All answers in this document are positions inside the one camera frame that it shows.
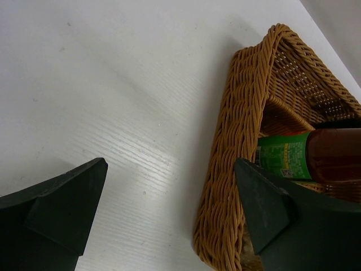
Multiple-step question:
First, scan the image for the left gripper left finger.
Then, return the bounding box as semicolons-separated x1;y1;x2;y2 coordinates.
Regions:
1;158;108;270

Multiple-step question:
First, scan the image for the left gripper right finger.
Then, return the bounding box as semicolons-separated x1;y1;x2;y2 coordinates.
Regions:
234;158;360;270

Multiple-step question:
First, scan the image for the yellow-capped sauce bottle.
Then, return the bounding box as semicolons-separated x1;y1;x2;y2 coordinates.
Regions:
254;128;360;203

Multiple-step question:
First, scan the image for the brown wicker divided basket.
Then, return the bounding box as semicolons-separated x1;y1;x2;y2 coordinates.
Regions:
193;24;360;270

